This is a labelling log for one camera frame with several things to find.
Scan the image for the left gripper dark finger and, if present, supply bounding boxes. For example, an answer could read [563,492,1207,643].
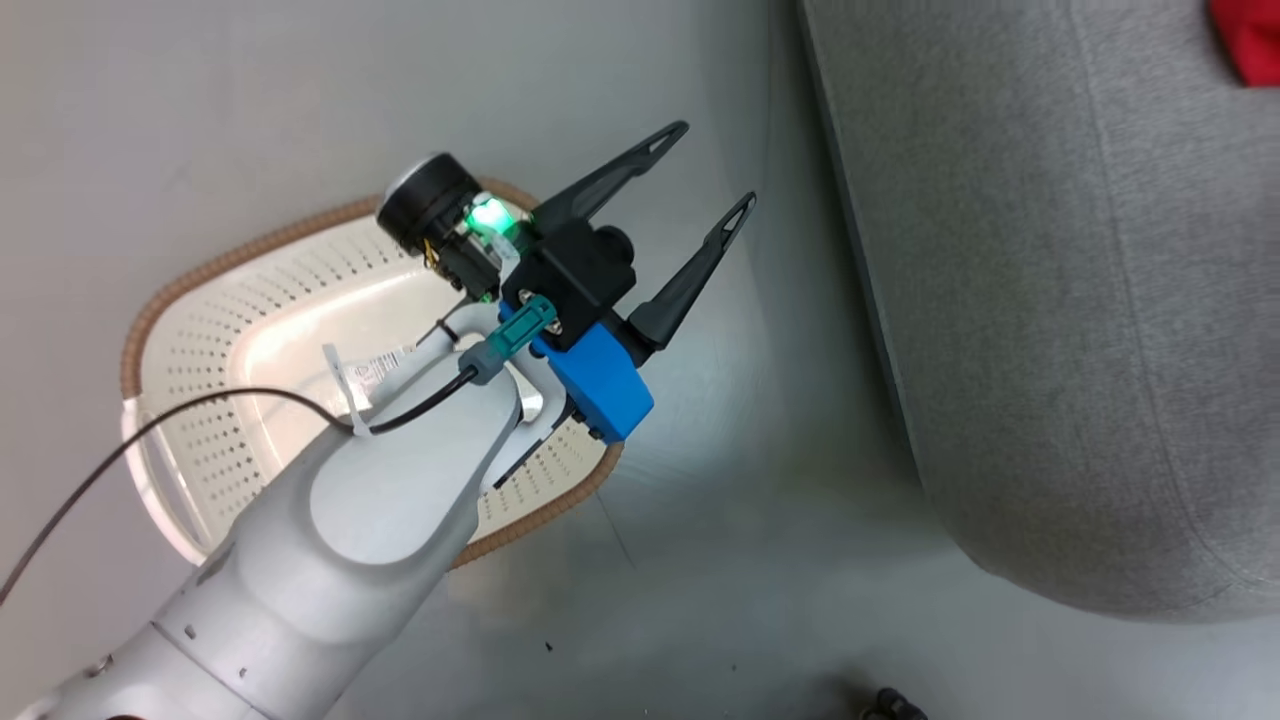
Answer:
[530,121,691,229]
[628,192,758,351]

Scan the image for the left gripper body black blue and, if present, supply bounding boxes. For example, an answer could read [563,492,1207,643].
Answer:
[377,152,656,443]

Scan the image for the red basketball clothing white trim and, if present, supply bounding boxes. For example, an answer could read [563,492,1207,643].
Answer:
[1207,0,1280,88]

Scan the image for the cream perforated laundry basket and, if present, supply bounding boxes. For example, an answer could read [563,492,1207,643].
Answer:
[120,178,626,571]

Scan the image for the grey fabric sofa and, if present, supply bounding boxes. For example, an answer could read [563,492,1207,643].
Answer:
[798,0,1280,623]

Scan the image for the black caster wheel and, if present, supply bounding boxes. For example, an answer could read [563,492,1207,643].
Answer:
[862,688,927,720]

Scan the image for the white cable tie label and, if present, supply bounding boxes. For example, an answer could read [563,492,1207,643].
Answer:
[322,343,413,437]

